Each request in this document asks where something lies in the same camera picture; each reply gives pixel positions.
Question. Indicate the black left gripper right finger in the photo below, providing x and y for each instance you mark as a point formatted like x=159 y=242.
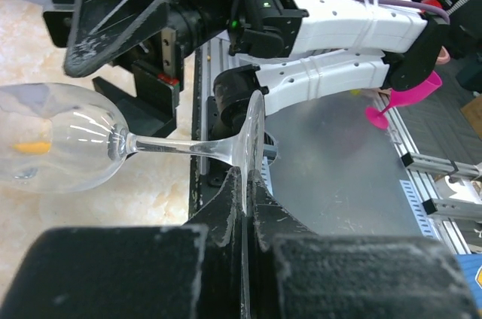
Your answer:
x=299 y=274

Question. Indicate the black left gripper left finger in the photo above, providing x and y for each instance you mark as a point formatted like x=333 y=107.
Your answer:
x=187 y=271

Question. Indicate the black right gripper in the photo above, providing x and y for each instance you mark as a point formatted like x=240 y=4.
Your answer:
x=148 y=38

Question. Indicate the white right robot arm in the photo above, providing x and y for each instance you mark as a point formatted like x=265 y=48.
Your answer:
x=301 y=50

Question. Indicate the pink plastic wine glass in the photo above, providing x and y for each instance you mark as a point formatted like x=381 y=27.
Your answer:
x=404 y=98

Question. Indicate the yellow cloth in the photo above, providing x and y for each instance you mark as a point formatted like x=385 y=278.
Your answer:
x=32 y=148

